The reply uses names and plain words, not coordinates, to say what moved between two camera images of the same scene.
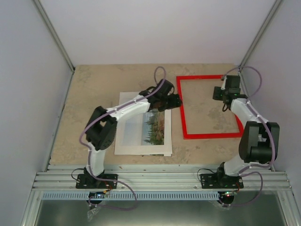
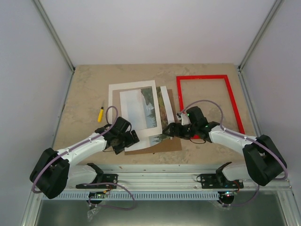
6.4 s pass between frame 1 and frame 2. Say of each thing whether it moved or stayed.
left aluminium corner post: stayed
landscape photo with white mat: moved
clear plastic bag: stayed
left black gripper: moved
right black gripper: moved
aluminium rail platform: stayed
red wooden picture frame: stayed
